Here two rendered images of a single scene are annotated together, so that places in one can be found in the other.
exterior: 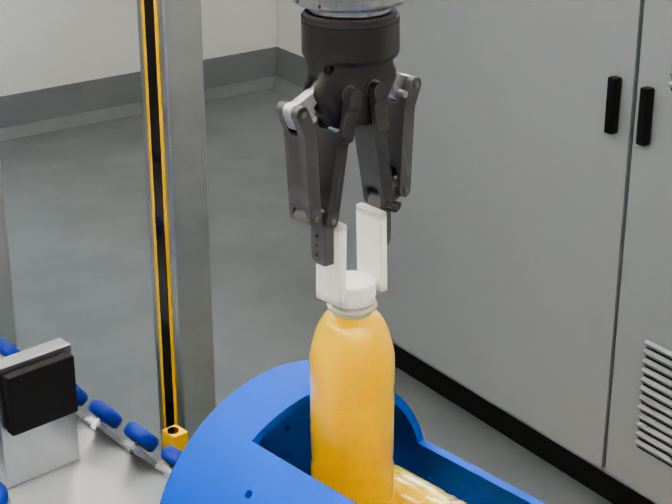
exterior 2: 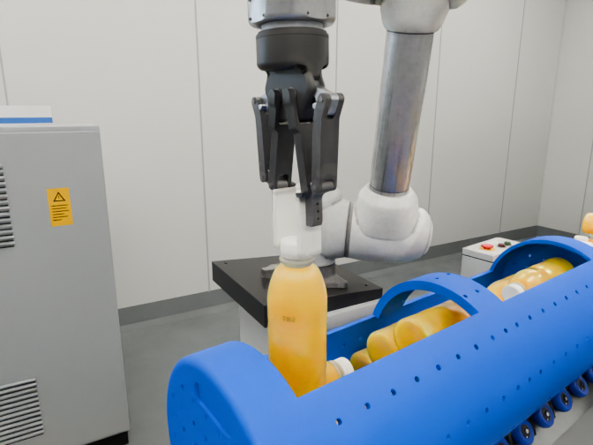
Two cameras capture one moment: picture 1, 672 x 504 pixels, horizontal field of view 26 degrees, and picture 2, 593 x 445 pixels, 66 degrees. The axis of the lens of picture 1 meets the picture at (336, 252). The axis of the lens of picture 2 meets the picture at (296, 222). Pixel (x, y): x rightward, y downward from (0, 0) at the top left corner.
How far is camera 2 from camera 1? 1.19 m
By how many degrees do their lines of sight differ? 80
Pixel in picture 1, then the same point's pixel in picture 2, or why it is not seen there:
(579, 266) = not seen: outside the picture
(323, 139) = (306, 130)
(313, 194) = (334, 164)
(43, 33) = not seen: outside the picture
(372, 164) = (288, 154)
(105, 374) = not seen: outside the picture
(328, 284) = (311, 241)
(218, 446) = (285, 425)
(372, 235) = (289, 207)
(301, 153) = (335, 131)
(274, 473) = (334, 394)
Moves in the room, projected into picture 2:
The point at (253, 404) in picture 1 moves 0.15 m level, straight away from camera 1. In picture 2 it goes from (258, 385) to (116, 382)
